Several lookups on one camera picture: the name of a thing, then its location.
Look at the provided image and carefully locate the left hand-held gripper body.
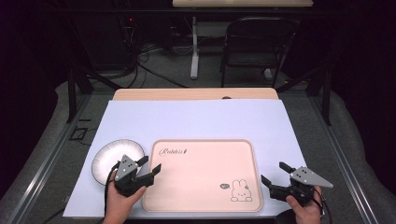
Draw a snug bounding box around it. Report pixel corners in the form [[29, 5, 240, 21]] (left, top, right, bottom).
[[113, 154, 148, 198]]

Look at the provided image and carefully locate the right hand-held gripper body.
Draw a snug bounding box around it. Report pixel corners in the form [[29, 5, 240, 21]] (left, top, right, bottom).
[[269, 165, 334, 207]]

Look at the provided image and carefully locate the person's right hand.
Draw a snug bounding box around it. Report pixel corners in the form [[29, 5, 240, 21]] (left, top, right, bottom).
[[285, 186, 324, 224]]

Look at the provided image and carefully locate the person's left hand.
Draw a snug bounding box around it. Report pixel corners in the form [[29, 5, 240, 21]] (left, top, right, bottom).
[[102, 170, 148, 224]]

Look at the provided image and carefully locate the white plate with striped rim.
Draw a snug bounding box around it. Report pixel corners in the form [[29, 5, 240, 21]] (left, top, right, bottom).
[[91, 138, 146, 187]]

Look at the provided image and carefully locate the pink tray with rabbit print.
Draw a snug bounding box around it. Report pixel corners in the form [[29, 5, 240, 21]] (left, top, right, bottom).
[[141, 138, 263, 213]]

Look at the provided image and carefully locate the black floor socket box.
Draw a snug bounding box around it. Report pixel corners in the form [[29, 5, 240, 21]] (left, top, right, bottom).
[[68, 126, 89, 142]]

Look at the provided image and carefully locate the white table mat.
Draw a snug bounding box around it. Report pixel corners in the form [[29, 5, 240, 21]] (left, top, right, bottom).
[[63, 99, 308, 219]]

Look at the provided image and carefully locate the black folding chair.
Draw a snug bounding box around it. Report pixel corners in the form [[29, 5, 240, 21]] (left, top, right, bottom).
[[219, 16, 299, 89]]

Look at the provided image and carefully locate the white desk leg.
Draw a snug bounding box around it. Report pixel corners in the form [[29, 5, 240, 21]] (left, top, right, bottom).
[[190, 16, 201, 80]]

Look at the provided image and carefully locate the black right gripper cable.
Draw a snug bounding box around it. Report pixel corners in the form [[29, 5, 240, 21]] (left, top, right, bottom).
[[313, 189, 333, 224]]

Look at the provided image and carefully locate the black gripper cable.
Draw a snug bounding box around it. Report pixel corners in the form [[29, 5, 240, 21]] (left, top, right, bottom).
[[313, 189, 333, 224], [103, 161, 121, 218]]

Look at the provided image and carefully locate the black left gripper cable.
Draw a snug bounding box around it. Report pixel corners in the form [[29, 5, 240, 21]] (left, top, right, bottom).
[[103, 161, 121, 218]]

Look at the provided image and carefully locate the grey metal floor rail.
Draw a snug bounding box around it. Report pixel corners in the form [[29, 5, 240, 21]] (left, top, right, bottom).
[[307, 91, 380, 224], [6, 92, 92, 224]]

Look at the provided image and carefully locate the black metal frame stand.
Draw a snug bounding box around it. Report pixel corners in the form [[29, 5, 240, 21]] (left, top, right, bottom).
[[275, 60, 332, 127], [65, 66, 123, 124]]

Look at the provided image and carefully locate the bundle of black floor cables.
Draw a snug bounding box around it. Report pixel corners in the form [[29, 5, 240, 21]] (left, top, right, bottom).
[[116, 13, 190, 90]]

